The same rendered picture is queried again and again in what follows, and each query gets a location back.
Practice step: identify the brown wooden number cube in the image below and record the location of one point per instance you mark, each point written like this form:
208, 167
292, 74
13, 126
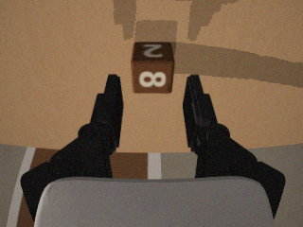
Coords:
152, 66

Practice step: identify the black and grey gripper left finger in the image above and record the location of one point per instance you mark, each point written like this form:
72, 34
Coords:
84, 156

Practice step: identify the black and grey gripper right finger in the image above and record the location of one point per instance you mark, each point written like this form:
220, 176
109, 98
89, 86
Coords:
223, 155

